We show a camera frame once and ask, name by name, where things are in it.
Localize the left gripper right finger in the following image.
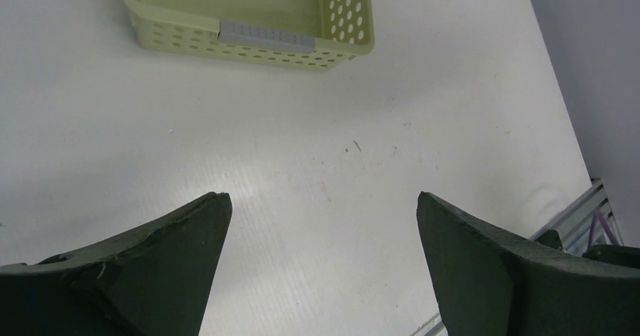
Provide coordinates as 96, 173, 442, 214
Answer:
416, 191, 640, 336

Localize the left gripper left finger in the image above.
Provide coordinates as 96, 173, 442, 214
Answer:
1, 193, 232, 335

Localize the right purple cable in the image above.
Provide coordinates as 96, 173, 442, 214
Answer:
587, 208, 621, 247

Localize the yellow-green perforated basket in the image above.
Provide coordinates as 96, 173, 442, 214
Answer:
123, 0, 375, 72

